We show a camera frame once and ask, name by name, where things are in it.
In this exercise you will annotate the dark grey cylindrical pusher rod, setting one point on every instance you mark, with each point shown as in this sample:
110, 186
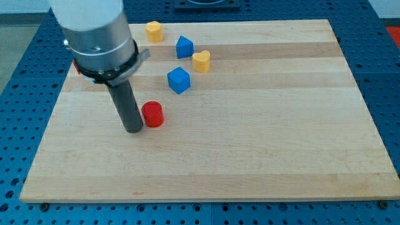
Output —
126, 105

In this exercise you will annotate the red cylinder block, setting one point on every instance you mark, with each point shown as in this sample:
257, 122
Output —
153, 114

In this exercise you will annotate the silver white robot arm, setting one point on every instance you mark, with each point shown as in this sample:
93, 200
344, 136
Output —
98, 35

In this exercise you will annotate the red block behind arm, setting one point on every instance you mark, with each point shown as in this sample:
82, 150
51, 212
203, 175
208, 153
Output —
76, 67

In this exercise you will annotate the blue cube block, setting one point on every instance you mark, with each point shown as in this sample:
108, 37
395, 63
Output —
179, 80

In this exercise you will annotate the yellow hexagon block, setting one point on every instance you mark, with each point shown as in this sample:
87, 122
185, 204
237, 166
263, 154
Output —
154, 32

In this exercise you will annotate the blue pentagon block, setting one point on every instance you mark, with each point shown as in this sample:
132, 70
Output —
184, 48

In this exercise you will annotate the yellow heart block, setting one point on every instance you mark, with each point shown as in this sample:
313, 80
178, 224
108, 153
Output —
201, 61

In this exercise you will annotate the wooden board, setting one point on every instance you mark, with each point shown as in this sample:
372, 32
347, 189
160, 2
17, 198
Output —
278, 117

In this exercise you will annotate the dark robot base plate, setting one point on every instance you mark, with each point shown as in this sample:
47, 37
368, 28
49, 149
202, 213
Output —
190, 5

